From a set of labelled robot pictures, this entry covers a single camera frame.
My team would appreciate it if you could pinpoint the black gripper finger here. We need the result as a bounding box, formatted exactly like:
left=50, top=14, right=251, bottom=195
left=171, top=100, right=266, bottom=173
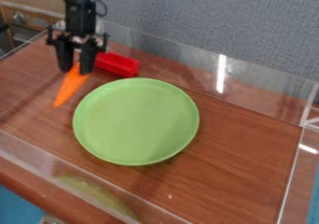
left=81, top=38, right=99, bottom=75
left=55, top=35, right=74, bottom=73

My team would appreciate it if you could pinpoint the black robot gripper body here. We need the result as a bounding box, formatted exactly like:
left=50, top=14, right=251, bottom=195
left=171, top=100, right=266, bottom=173
left=47, top=0, right=109, bottom=51

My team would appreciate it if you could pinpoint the orange toy carrot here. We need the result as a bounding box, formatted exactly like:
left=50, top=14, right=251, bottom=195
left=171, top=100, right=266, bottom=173
left=54, top=63, right=89, bottom=107

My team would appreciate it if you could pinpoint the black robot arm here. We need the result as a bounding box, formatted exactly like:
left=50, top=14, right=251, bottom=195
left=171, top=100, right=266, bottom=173
left=47, top=0, right=110, bottom=76

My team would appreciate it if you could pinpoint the green round plate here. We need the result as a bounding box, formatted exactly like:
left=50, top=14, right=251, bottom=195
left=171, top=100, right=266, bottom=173
left=73, top=78, right=199, bottom=166

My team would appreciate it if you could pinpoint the red plastic block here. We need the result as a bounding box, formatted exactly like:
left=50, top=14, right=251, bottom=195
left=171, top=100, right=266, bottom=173
left=95, top=52, right=141, bottom=77

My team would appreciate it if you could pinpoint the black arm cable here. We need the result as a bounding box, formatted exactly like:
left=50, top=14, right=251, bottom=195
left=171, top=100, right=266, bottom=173
left=94, top=0, right=110, bottom=18

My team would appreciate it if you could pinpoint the clear acrylic enclosure wall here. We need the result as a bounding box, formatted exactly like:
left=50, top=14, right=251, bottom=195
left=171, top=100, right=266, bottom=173
left=0, top=23, right=319, bottom=224

